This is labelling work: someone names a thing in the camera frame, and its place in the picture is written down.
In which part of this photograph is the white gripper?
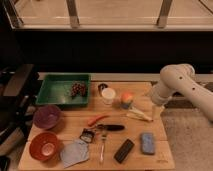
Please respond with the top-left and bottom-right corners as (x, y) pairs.
(149, 83), (172, 119)

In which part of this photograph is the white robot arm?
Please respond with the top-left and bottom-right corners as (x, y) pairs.
(150, 64), (213, 122)

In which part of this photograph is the green plastic tray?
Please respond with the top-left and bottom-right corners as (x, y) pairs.
(36, 74), (91, 107)

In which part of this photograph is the yellow banana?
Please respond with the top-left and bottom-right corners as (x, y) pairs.
(126, 107), (153, 122)

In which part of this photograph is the blue sponge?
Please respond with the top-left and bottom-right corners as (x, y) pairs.
(140, 132), (155, 155)

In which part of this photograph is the black rectangular remote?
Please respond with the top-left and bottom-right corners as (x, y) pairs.
(114, 139), (134, 163)

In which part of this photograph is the white cup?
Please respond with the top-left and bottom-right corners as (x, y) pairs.
(101, 88), (116, 105)

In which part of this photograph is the small black round object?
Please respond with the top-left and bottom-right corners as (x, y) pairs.
(98, 83), (108, 93)

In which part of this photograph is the orange carrot toy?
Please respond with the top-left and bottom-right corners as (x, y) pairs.
(87, 115), (109, 126)

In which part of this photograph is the silver fork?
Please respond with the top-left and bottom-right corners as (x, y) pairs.
(99, 129), (108, 164)

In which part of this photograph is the small black clip object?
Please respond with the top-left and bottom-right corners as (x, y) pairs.
(80, 129), (95, 143)

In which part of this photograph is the dark grape bunch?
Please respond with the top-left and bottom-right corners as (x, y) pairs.
(71, 82), (87, 97)

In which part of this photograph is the grey-blue cloth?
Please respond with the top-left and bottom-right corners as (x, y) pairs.
(60, 139), (89, 168)

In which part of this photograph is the purple bowl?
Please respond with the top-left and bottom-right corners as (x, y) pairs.
(33, 105), (61, 130)

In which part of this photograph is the red bowl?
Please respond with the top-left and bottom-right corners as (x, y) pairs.
(29, 132), (60, 162)

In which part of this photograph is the black chair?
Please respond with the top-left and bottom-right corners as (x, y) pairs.
(0, 63), (40, 158)

